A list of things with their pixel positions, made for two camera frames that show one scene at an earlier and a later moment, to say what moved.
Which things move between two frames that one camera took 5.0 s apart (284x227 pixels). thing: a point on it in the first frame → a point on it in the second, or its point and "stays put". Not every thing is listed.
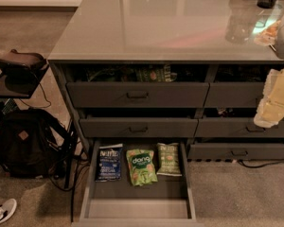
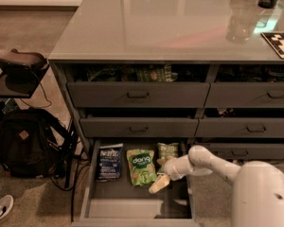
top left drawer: x=137 y=95 stays put
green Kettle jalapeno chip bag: x=168 y=159 stays put
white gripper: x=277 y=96 → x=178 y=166
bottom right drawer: x=239 y=151 stays put
